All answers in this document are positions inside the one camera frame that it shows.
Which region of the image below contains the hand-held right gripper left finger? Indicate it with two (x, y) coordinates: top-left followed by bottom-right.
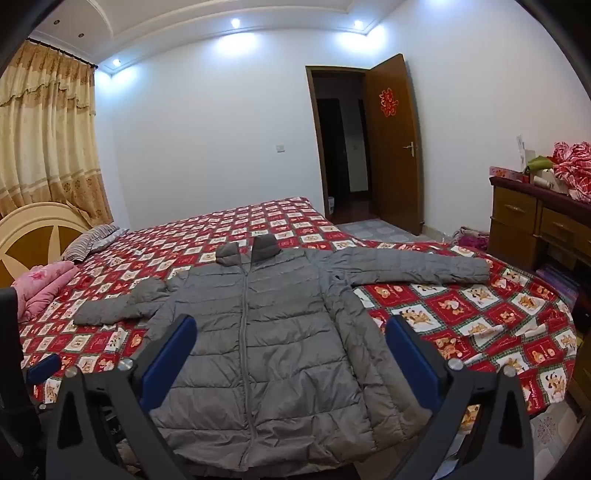
(46, 314), (199, 480)

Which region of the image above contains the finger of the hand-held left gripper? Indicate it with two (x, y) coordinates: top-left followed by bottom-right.
(24, 353), (63, 387)

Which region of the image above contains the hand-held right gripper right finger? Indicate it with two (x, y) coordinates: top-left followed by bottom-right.
(385, 315), (536, 480)

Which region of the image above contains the grey puffer jacket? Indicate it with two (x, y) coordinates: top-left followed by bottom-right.
(73, 234), (491, 467)

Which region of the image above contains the pink quilt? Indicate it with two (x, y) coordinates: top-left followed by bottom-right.
(10, 261), (77, 321)

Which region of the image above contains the cream wooden headboard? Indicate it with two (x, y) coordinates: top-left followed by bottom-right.
(0, 200), (93, 289)

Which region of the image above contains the striped pillow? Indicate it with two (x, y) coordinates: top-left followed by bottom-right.
(62, 223), (130, 264)

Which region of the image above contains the pink cloth bundle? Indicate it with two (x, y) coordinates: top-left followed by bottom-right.
(457, 226), (490, 252)

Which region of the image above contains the brown wooden dresser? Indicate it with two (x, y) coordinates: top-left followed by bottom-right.
(488, 176), (591, 278)

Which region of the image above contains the brown wooden door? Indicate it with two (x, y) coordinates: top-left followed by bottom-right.
(365, 54), (424, 236)

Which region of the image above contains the pink flat box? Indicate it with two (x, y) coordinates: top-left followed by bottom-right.
(489, 166), (532, 182)

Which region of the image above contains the beige patterned curtain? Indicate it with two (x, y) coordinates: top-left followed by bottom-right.
(0, 39), (114, 227)

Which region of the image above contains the green cloth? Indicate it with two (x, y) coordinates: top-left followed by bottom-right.
(526, 154), (557, 174)

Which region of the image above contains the red checked cloth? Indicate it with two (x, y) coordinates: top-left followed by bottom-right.
(551, 142), (591, 204)

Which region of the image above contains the red paper door decoration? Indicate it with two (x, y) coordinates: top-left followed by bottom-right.
(379, 84), (399, 118)

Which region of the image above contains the dark curtain rod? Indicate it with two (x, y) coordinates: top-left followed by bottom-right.
(28, 37), (100, 70)

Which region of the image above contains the brown door frame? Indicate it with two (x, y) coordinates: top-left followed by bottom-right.
(305, 65), (370, 215)

